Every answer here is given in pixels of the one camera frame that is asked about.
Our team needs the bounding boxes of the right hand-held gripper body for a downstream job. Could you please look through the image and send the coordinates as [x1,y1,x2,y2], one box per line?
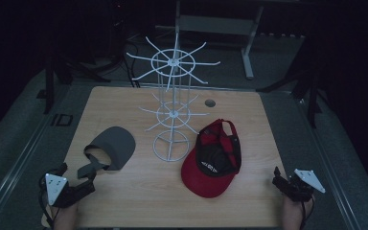
[282,168,327,203]

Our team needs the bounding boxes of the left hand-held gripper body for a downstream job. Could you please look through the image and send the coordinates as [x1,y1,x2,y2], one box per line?
[44,172,84,210]

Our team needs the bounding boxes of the person's right hand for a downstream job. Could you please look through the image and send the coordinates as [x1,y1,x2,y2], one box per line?
[282,193,314,230]

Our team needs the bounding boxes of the person's left hand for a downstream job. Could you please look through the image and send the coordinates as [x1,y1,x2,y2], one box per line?
[53,202,80,230]

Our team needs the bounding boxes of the red and black cap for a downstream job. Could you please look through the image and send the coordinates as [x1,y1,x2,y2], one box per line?
[180,118,242,199]

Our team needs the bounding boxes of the black tripod stand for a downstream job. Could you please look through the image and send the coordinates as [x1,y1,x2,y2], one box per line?
[256,37,325,129]
[42,47,112,115]

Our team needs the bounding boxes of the white wire display rack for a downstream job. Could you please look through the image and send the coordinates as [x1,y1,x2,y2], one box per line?
[126,32,221,163]

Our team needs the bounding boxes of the black floor cables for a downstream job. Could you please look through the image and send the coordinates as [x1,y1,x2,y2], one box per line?
[120,40,142,88]

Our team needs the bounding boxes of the grey metal desk frame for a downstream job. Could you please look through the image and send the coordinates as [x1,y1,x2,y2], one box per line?
[173,0,265,81]

